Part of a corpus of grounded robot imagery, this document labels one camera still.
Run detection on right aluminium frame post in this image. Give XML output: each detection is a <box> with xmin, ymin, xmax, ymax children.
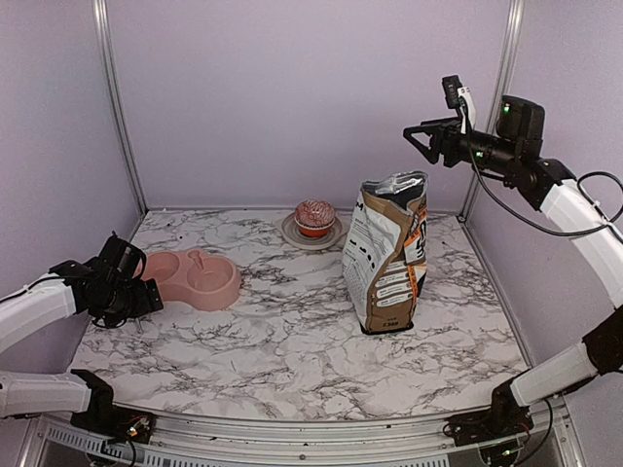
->
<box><xmin>458</xmin><ymin>0</ymin><xmax>526</xmax><ymax>224</ymax></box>

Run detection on white tape roll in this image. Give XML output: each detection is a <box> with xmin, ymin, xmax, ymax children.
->
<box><xmin>275</xmin><ymin>213</ymin><xmax>346</xmax><ymax>251</ymax></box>

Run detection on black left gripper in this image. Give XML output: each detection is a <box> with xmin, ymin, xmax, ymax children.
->
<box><xmin>93</xmin><ymin>277</ymin><xmax>163</xmax><ymax>329</ymax></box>

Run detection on red patterned ceramic bowl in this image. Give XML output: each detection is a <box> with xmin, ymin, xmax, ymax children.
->
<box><xmin>294</xmin><ymin>199</ymin><xmax>336</xmax><ymax>238</ymax></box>

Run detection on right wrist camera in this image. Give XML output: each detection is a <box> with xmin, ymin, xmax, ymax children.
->
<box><xmin>442</xmin><ymin>75</ymin><xmax>477</xmax><ymax>134</ymax></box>

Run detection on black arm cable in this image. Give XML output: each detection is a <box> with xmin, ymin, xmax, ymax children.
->
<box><xmin>466</xmin><ymin>145</ymin><xmax>623</xmax><ymax>238</ymax></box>
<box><xmin>0</xmin><ymin>271</ymin><xmax>142</xmax><ymax>330</ymax></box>

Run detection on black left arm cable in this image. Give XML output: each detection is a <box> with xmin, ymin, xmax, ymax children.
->
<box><xmin>0</xmin><ymin>271</ymin><xmax>142</xmax><ymax>330</ymax></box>

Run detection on aluminium front frame rail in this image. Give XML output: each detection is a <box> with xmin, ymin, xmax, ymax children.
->
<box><xmin>16</xmin><ymin>399</ymin><xmax>585</xmax><ymax>466</ymax></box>

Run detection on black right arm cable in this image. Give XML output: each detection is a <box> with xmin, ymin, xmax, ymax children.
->
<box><xmin>466</xmin><ymin>145</ymin><xmax>623</xmax><ymax>238</ymax></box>

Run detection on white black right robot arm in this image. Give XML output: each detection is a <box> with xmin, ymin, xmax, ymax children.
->
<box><xmin>403</xmin><ymin>95</ymin><xmax>622</xmax><ymax>446</ymax></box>

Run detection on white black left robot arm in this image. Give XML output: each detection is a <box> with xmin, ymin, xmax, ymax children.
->
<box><xmin>1</xmin><ymin>234</ymin><xmax>164</xmax><ymax>443</ymax></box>

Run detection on aluminium frame post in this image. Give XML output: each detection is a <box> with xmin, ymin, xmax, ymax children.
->
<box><xmin>92</xmin><ymin>0</ymin><xmax>149</xmax><ymax>217</ymax></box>
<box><xmin>458</xmin><ymin>0</ymin><xmax>526</xmax><ymax>224</ymax></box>

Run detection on left aluminium frame post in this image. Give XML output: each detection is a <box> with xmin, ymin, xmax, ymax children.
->
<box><xmin>92</xmin><ymin>0</ymin><xmax>149</xmax><ymax>217</ymax></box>

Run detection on pink double pet feeder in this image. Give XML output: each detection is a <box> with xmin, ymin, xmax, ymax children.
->
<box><xmin>143</xmin><ymin>248</ymin><xmax>241</xmax><ymax>311</ymax></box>

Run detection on white brown pet food bag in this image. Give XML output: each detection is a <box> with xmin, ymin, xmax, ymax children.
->
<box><xmin>342</xmin><ymin>170</ymin><xmax>428</xmax><ymax>335</ymax></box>

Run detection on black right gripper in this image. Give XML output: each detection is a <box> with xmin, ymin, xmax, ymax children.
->
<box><xmin>404</xmin><ymin>116</ymin><xmax>520</xmax><ymax>175</ymax></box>

